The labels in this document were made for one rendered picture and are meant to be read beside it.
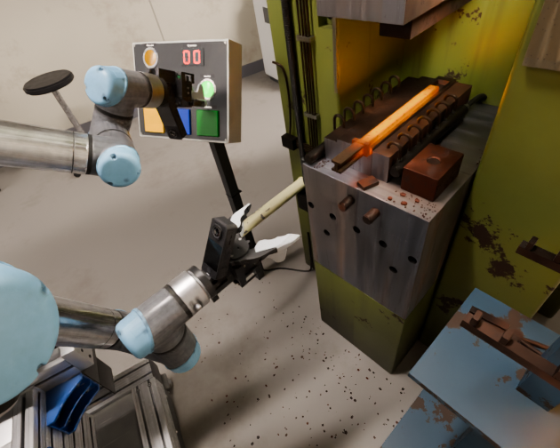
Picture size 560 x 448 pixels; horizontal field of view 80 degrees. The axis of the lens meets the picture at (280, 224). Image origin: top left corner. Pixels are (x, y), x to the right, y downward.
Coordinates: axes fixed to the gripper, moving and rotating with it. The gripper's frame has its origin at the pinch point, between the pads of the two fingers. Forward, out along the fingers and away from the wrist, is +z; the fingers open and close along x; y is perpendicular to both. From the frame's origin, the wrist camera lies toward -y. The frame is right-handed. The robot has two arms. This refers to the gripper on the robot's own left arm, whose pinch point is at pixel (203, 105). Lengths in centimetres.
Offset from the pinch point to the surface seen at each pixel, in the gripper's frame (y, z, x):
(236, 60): 12.5, 6.8, -7.0
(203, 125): -5.8, 2.0, 1.4
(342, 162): -11.4, -9.4, -43.7
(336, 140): -7.5, 3.7, -39.0
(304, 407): -113, 17, -33
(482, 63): 15, 33, -73
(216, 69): 9.7, 2.7, -3.0
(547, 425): -56, -20, -90
